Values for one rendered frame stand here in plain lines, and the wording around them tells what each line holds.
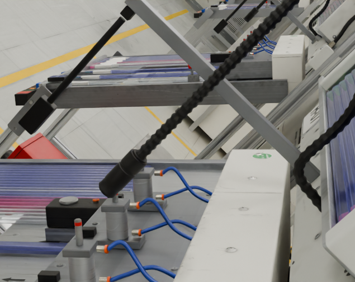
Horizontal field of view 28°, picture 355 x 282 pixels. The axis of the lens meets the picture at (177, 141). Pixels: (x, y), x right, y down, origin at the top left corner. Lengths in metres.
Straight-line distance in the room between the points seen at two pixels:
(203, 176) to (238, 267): 0.54
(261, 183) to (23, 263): 0.29
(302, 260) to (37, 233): 0.44
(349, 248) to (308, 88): 1.44
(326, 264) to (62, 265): 0.26
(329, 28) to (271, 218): 1.20
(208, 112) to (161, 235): 4.55
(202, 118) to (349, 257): 4.84
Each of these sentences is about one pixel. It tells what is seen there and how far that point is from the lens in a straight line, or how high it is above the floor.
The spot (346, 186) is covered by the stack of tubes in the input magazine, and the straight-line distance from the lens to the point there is 0.55.
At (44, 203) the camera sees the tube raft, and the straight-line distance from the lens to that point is 1.02.
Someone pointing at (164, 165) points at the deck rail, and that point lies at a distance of 1.18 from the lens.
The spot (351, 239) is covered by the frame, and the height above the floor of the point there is 1.40.
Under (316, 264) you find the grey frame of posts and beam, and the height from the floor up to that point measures 1.34.
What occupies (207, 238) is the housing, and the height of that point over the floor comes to 1.26.
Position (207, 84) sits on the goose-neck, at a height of 1.38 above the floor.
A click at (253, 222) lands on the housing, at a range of 0.70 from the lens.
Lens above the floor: 1.50
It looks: 18 degrees down
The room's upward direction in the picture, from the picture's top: 45 degrees clockwise
